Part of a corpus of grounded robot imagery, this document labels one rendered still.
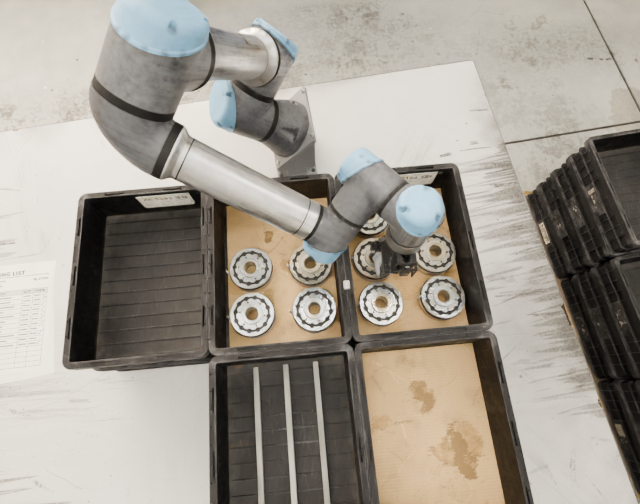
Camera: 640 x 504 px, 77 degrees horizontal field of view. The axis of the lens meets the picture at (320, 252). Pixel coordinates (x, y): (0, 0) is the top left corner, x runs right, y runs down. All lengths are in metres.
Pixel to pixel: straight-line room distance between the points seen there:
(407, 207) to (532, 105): 1.92
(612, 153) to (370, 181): 1.29
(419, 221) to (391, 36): 2.03
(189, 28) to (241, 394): 0.72
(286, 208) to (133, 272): 0.51
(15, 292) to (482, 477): 1.26
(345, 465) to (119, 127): 0.77
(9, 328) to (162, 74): 0.93
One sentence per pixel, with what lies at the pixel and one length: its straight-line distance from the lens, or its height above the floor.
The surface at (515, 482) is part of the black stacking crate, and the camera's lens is 0.98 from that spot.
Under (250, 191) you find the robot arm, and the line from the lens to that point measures 0.69.
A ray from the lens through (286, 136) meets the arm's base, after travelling 1.09.
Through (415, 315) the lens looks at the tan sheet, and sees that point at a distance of 0.99.
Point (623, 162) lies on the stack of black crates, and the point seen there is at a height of 0.49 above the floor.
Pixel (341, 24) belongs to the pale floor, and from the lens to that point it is 2.64.
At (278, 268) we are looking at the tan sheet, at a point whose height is 0.83.
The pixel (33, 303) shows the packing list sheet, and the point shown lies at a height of 0.70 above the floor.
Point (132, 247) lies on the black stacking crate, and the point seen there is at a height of 0.83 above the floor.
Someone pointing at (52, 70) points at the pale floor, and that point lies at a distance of 2.82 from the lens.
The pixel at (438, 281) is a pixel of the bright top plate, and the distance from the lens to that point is 1.00.
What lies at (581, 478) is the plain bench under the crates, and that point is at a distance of 1.27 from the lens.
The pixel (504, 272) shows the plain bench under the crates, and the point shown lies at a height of 0.70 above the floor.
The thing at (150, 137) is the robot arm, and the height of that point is 1.27.
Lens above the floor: 1.79
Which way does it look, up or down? 72 degrees down
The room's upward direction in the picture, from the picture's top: 1 degrees counter-clockwise
